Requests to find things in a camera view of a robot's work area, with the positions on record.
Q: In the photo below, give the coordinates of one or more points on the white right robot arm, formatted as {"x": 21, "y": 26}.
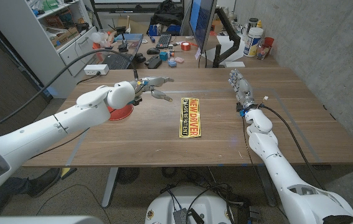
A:
{"x": 275, "y": 155}

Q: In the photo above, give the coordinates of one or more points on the grey metal table leg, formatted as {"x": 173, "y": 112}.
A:
{"x": 265, "y": 183}
{"x": 110, "y": 186}

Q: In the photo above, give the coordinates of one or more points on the white wipes canister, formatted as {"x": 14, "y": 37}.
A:
{"x": 253, "y": 42}

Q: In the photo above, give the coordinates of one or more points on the white power strip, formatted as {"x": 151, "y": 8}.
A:
{"x": 96, "y": 69}

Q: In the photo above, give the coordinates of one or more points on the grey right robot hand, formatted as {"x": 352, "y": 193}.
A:
{"x": 243, "y": 91}

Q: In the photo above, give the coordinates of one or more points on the white paper tag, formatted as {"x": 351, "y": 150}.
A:
{"x": 198, "y": 53}

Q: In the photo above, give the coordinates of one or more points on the small light blue toy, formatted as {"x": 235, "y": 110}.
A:
{"x": 172, "y": 62}

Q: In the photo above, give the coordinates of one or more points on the black oval case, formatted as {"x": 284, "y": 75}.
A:
{"x": 154, "y": 63}

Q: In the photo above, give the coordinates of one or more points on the yellow black floor object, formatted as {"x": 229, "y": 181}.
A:
{"x": 67, "y": 172}

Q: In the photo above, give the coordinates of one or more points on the black backpack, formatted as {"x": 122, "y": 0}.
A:
{"x": 167, "y": 12}

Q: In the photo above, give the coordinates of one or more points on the black computer mouse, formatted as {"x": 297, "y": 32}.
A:
{"x": 153, "y": 51}

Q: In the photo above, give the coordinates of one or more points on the white shelf cabinet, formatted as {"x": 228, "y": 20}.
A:
{"x": 23, "y": 37}

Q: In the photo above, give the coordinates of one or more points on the clear plastic bottle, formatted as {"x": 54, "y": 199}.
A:
{"x": 261, "y": 51}

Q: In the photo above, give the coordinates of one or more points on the red bowl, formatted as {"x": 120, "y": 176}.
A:
{"x": 121, "y": 113}

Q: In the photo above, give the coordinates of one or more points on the small pink object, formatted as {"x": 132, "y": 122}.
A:
{"x": 179, "y": 59}

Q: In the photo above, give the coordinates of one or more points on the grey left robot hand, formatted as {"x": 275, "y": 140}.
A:
{"x": 148, "y": 82}

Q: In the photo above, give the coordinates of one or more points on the dark lidded tumbler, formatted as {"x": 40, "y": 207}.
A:
{"x": 252, "y": 23}

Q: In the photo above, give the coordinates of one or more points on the orange tape roll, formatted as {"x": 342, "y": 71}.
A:
{"x": 185, "y": 46}

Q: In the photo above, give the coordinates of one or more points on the black laptop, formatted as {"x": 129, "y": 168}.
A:
{"x": 118, "y": 62}

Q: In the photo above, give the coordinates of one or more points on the blue box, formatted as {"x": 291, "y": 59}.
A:
{"x": 173, "y": 29}
{"x": 153, "y": 30}

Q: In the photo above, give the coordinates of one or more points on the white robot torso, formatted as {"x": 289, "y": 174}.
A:
{"x": 39, "y": 221}

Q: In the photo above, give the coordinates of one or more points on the dark trouser leg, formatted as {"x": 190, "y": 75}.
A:
{"x": 14, "y": 189}

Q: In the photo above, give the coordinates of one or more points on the teal blue cube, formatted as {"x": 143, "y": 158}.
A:
{"x": 163, "y": 56}

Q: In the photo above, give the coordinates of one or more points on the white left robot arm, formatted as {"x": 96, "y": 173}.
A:
{"x": 39, "y": 137}

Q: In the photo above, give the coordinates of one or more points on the computer monitor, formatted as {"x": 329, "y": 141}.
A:
{"x": 202, "y": 21}

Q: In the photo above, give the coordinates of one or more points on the flat white box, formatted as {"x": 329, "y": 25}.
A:
{"x": 235, "y": 64}

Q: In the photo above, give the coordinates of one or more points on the black keyboard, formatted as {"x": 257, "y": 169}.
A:
{"x": 163, "y": 41}

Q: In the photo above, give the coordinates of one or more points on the black round floor fan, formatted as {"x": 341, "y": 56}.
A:
{"x": 128, "y": 175}

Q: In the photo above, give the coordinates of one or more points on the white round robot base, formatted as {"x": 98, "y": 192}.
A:
{"x": 207, "y": 205}

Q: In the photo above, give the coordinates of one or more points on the yellow new driver bumper sticker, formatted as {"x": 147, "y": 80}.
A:
{"x": 190, "y": 118}

